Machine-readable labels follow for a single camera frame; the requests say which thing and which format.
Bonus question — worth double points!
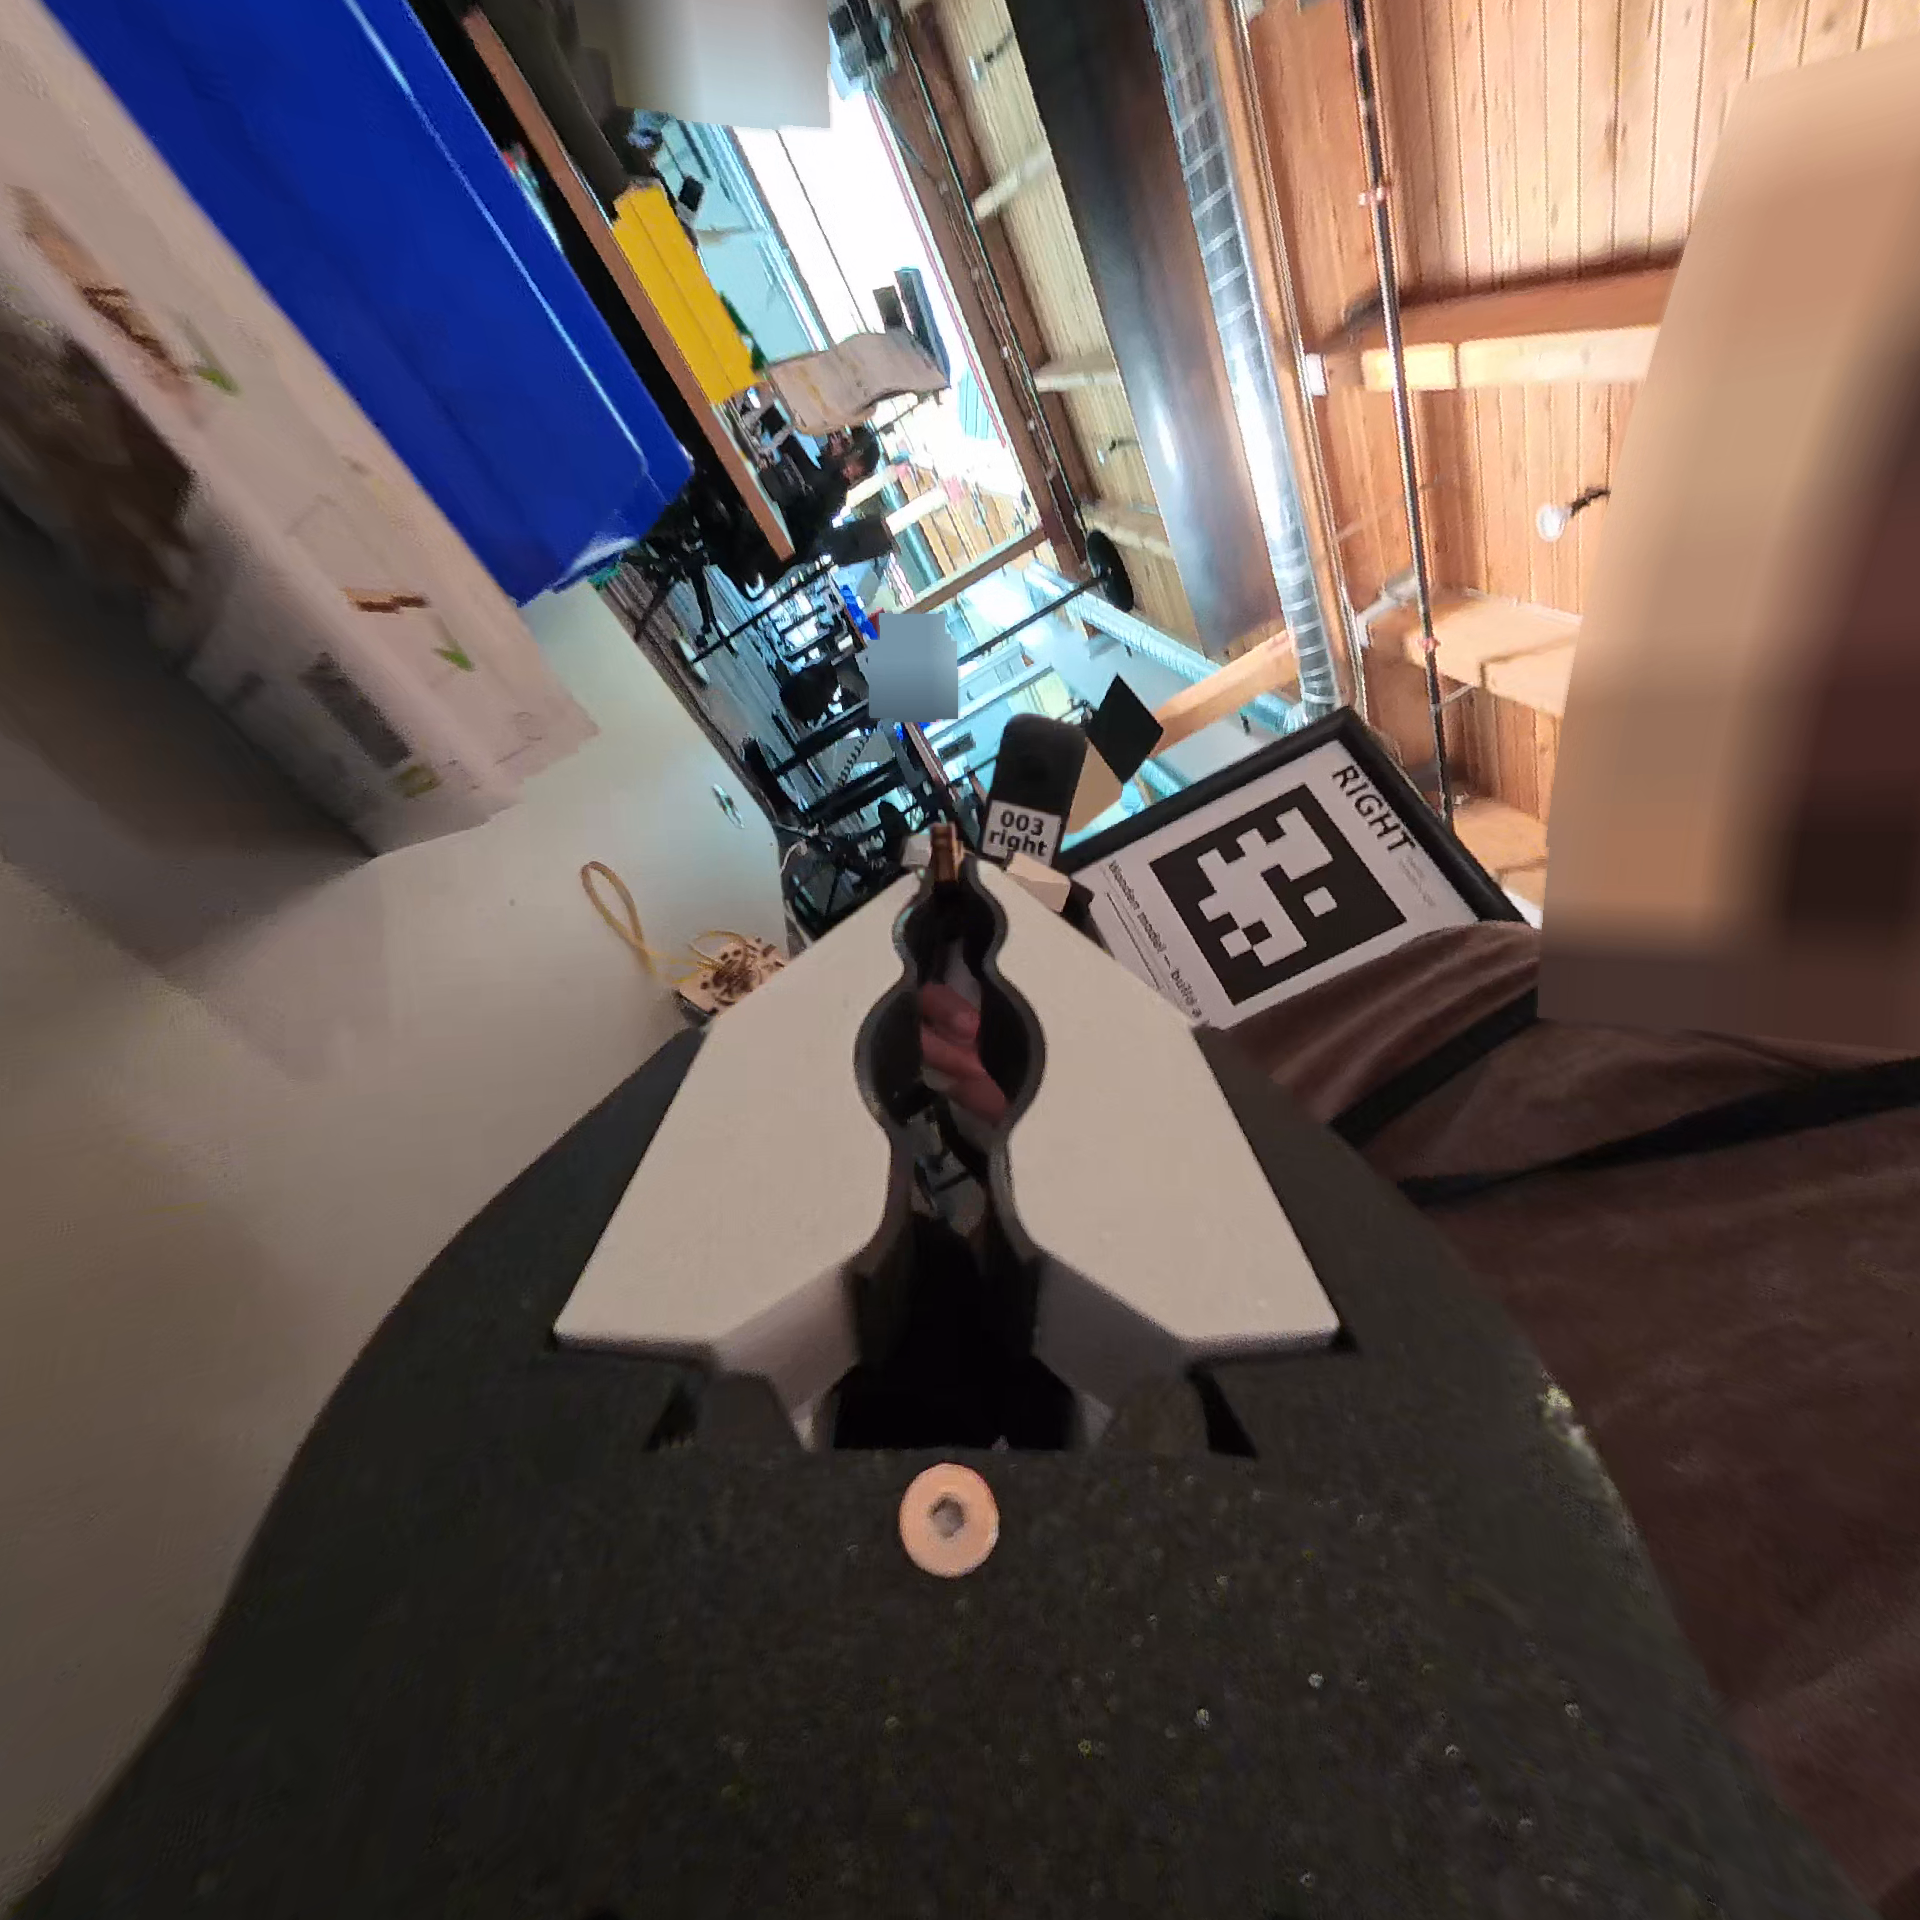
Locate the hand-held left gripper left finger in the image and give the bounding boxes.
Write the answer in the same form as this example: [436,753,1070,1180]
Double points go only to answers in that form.
[552,874,940,1443]

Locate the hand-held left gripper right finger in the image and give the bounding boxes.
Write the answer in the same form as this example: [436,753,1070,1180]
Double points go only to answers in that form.
[943,863,1343,1443]

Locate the round wooden model gear part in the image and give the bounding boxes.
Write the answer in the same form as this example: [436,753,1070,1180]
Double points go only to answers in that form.
[681,930,785,1023]

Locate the person's right hand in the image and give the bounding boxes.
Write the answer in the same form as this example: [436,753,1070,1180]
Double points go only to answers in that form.
[919,984,1011,1125]

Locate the black framed marker sign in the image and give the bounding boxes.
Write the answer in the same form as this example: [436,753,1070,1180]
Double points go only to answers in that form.
[1056,708,1532,1039]

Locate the yellow rubber band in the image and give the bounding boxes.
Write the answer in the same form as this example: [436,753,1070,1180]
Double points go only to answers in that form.
[582,859,707,992]

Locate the yellow plastic bins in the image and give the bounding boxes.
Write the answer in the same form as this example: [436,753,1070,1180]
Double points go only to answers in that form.
[609,176,759,405]

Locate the person's brown sweater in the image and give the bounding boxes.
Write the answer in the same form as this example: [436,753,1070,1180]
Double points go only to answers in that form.
[1223,919,1920,1920]

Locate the long wooden workbench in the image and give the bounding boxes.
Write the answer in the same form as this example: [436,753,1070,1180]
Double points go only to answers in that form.
[450,0,799,565]

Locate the blue plastic bin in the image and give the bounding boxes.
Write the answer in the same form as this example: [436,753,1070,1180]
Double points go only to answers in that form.
[46,0,696,607]

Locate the open instruction booklet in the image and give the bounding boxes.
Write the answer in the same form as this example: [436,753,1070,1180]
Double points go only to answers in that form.
[0,0,600,857]

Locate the silver ventilation duct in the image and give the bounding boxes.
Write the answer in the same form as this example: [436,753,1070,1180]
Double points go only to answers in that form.
[1148,0,1344,722]

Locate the black shoulder strap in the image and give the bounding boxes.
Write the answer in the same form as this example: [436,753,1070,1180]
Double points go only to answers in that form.
[1334,991,1920,1205]

